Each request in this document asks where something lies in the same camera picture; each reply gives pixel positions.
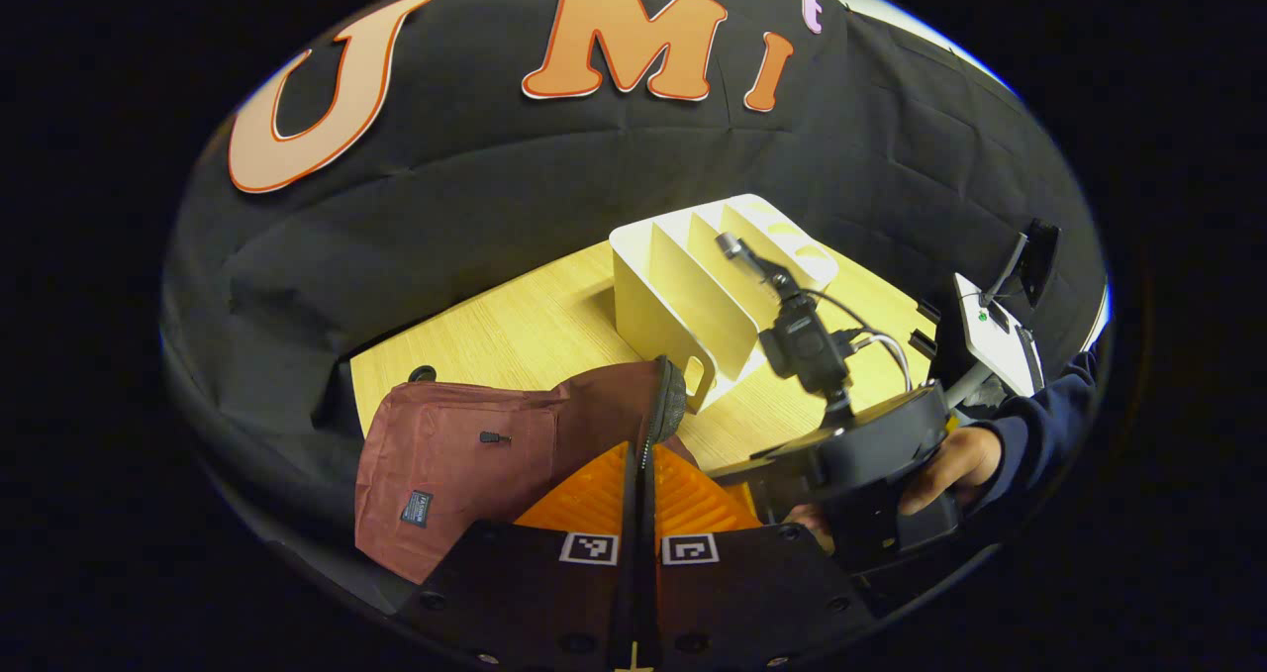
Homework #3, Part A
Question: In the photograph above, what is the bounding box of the black device bracket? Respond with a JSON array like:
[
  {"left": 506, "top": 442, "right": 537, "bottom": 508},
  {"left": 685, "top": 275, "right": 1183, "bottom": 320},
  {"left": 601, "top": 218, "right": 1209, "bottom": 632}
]
[{"left": 990, "top": 219, "right": 1062, "bottom": 309}]

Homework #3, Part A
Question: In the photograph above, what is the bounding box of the maroon schoolbag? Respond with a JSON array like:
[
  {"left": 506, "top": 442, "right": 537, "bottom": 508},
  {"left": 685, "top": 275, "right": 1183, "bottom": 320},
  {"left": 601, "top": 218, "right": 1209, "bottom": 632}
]
[{"left": 353, "top": 355, "right": 699, "bottom": 586}]

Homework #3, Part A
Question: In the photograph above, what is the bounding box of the white bookshelf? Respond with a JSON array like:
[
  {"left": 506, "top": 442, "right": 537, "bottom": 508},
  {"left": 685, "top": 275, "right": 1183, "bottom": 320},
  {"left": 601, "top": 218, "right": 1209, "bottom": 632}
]
[{"left": 608, "top": 193, "right": 841, "bottom": 416}]

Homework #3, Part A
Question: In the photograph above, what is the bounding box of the white stand pole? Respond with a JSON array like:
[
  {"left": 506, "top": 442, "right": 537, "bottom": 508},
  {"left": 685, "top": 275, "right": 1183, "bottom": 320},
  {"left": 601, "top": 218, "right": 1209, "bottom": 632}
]
[{"left": 940, "top": 360, "right": 996, "bottom": 411}]

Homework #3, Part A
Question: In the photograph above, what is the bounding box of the white device box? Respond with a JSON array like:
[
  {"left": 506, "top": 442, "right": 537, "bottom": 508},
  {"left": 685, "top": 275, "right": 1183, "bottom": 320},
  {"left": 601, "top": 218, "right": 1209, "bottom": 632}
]
[{"left": 950, "top": 273, "right": 1043, "bottom": 398}]

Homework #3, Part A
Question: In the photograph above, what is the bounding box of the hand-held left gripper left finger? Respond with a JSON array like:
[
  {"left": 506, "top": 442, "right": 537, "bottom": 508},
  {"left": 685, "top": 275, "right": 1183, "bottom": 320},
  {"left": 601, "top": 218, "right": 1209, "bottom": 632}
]
[{"left": 391, "top": 441, "right": 642, "bottom": 672}]

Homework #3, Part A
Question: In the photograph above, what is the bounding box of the grey cable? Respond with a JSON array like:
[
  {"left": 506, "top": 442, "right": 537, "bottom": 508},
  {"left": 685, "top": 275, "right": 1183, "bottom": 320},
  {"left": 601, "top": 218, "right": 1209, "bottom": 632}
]
[{"left": 807, "top": 289, "right": 914, "bottom": 393}]

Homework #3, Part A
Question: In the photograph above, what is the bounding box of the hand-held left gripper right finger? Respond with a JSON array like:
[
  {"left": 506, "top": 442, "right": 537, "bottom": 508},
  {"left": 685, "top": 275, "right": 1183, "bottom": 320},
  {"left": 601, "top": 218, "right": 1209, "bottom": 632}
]
[{"left": 648, "top": 444, "right": 877, "bottom": 672}]

